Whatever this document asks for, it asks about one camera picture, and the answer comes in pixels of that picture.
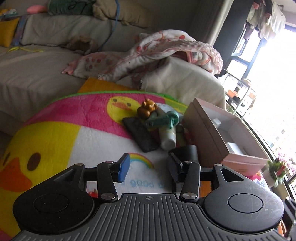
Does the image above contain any colourful cartoon play mat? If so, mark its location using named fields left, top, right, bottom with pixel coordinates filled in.
left=1, top=91, right=187, bottom=240

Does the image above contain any black wallet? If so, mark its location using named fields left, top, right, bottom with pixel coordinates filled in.
left=122, top=117, right=159, bottom=153

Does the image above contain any pink floral baby blanket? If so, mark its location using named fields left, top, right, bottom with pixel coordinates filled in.
left=62, top=30, right=223, bottom=82

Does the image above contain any white charger box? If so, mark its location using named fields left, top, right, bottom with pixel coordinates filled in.
left=226, top=142, right=247, bottom=155

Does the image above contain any yellow cushion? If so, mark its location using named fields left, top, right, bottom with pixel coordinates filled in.
left=0, top=18, right=20, bottom=48

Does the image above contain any beige sofa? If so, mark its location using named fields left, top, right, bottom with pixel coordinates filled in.
left=1, top=13, right=225, bottom=135

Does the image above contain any teal plastic crank handle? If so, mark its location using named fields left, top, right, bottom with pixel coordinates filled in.
left=144, top=110, right=180, bottom=129

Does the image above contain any brown bear figurine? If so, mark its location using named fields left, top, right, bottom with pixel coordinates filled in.
left=137, top=98, right=158, bottom=119

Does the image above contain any beige pillow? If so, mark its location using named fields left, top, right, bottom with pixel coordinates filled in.
left=92, top=1, right=154, bottom=28

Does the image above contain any potted flower plant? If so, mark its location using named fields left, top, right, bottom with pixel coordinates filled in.
left=265, top=152, right=295, bottom=188

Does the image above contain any white cream tube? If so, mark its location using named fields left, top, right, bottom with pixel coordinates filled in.
left=155, top=102, right=178, bottom=151

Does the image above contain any pink cardboard box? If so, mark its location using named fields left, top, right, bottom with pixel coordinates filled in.
left=184, top=98, right=268, bottom=176

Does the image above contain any metal balcony shelf rack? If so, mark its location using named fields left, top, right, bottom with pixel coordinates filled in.
left=223, top=70, right=256, bottom=120

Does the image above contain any green plush toy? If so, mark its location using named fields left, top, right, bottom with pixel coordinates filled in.
left=47, top=0, right=95, bottom=16

